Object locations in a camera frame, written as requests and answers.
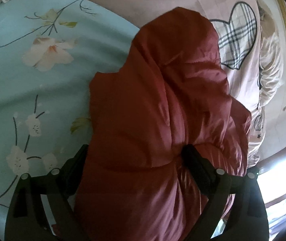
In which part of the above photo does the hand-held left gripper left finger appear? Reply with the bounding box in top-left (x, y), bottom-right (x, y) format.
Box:
top-left (5, 144), bottom-right (91, 241)

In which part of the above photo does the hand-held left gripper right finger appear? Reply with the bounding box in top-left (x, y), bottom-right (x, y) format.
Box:
top-left (182, 144), bottom-right (269, 241)

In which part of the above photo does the red quilted jacket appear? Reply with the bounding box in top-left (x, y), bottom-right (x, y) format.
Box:
top-left (74, 7), bottom-right (252, 241)

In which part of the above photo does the bright window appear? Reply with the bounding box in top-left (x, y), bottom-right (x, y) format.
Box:
top-left (256, 120), bottom-right (286, 233)

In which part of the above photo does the light blue floral bed sheet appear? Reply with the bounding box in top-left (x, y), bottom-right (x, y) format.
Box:
top-left (0, 0), bottom-right (143, 231)

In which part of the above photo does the beige cloth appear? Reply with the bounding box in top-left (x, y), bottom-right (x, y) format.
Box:
top-left (254, 0), bottom-right (284, 112)

